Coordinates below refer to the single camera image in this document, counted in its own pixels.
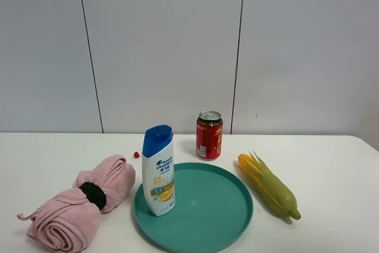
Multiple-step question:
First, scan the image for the white shampoo bottle blue cap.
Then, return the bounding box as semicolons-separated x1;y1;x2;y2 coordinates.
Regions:
142;124;175;216

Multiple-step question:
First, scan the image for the red drink can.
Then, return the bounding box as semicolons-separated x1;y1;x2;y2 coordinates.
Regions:
196;111;223;161

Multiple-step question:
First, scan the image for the red white marker pen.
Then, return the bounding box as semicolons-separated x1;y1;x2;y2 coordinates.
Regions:
133;149;142;158

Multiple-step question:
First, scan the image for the teal round plastic plate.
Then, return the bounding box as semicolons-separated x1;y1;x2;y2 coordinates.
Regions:
134;162;253;252

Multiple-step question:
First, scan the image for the toy corn cob green husk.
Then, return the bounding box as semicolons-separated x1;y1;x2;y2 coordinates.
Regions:
235;152;301;220

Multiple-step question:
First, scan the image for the black elastic band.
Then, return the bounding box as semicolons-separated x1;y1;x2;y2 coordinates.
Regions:
79;182;107;211

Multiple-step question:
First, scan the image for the rolled pink towel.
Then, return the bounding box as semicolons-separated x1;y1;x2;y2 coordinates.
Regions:
17;155;136;252

